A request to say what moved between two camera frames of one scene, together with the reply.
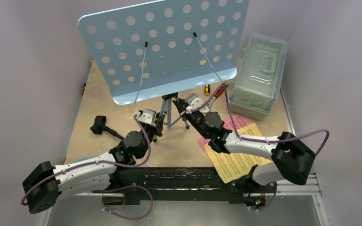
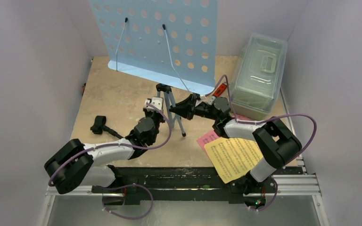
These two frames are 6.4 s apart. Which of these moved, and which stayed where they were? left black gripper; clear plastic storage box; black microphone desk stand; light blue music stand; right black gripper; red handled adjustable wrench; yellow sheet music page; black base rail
Moved: light blue music stand; right black gripper; left black gripper
Stayed: red handled adjustable wrench; clear plastic storage box; black microphone desk stand; black base rail; yellow sheet music page
